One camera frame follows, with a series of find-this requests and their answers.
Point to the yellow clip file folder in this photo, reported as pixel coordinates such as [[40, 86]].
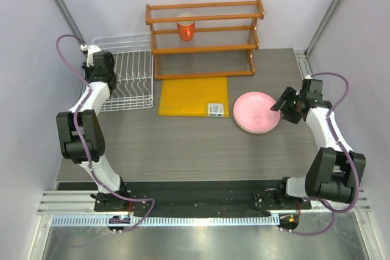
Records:
[[199, 97]]

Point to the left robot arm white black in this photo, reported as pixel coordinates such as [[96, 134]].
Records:
[[79, 132]]

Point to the white slotted cable duct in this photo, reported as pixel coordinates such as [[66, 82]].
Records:
[[110, 220]]

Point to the orange mug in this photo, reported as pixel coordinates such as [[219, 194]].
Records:
[[186, 30]]

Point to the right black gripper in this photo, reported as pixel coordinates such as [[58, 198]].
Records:
[[289, 93]]

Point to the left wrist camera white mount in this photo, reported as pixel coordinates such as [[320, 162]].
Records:
[[89, 50]]

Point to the pink plate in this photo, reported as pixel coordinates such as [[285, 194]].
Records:
[[255, 105]]

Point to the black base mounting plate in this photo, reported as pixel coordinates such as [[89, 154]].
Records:
[[195, 199]]

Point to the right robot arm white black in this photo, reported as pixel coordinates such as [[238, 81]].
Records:
[[336, 171]]

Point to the white wire dish rack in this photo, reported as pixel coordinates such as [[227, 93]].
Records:
[[134, 73]]

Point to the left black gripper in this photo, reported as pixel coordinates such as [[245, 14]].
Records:
[[88, 70]]

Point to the orange tan plate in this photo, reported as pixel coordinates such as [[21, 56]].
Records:
[[256, 126]]

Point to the orange wooden shelf rack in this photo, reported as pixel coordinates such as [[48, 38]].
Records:
[[219, 27]]

